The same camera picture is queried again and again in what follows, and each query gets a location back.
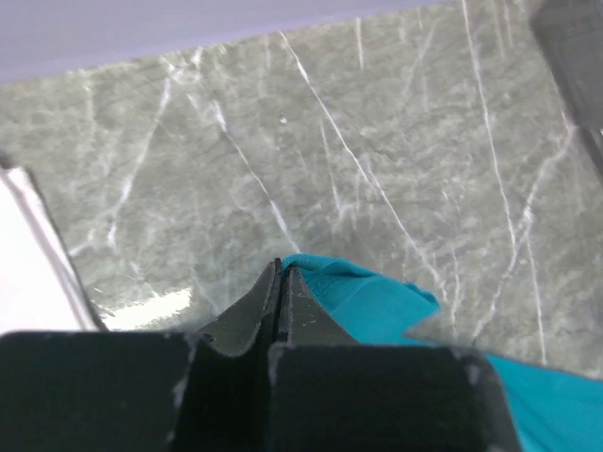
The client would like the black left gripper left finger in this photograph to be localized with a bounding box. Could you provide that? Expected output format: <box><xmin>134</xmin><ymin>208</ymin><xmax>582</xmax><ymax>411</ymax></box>
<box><xmin>1</xmin><ymin>261</ymin><xmax>282</xmax><ymax>451</ymax></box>

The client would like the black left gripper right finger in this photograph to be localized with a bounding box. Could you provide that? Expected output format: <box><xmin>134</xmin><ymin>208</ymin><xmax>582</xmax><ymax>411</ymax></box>
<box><xmin>268</xmin><ymin>267</ymin><xmax>520</xmax><ymax>451</ymax></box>

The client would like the teal t shirt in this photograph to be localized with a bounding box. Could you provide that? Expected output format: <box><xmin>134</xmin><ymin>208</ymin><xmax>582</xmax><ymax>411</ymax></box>
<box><xmin>280</xmin><ymin>253</ymin><xmax>603</xmax><ymax>452</ymax></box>

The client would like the clear plastic bin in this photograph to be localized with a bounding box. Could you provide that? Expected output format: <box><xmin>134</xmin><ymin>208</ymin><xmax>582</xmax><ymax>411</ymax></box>
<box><xmin>530</xmin><ymin>0</ymin><xmax>602</xmax><ymax>170</ymax></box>

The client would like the folded white t shirt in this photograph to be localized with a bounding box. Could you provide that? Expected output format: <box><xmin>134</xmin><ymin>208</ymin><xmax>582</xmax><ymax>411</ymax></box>
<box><xmin>1</xmin><ymin>167</ymin><xmax>104</xmax><ymax>335</ymax></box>

